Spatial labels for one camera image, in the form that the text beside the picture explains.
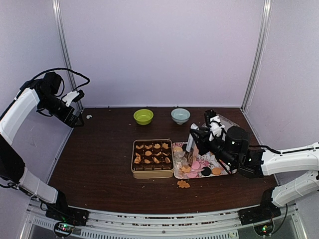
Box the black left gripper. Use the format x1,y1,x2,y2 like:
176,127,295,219
38,93,84,127

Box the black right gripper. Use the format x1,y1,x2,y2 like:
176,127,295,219
190,127,237,169

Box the pink round cookie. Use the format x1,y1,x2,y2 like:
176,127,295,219
191,161,201,170

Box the metal serving tongs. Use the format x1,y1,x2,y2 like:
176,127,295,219
183,123,200,167

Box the gold cookie tin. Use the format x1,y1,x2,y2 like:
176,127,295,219
131,139,174,179

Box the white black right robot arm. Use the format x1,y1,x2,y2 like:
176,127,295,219
186,124,319,225

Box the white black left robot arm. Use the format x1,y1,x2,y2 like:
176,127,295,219
0,68,90,221

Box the black sandwich cookie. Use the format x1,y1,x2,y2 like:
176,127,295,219
201,167,212,177

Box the floral cookie tray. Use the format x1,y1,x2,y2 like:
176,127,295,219
172,142,230,179

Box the round patterned biscuit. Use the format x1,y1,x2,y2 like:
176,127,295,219
173,146,183,153

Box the light blue striped bowl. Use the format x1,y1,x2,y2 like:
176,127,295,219
171,108,191,124

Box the brown tree cookie on table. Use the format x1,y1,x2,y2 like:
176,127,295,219
177,180,190,188

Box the green bowl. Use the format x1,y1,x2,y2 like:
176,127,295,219
133,109,154,125

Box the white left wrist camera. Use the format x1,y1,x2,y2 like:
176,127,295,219
61,90,85,107

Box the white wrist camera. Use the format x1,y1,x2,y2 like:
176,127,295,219
61,90,85,107
204,110,226,141

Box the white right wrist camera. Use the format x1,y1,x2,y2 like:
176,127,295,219
204,110,226,141

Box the aluminium front rail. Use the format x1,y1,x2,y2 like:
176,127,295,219
19,195,309,239

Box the aluminium corner post left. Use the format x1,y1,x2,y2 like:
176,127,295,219
52,0,83,110

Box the aluminium corner post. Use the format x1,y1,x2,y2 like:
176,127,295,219
52,0,83,110
241,0,273,114

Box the aluminium corner post right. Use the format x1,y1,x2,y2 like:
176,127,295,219
241,0,273,114

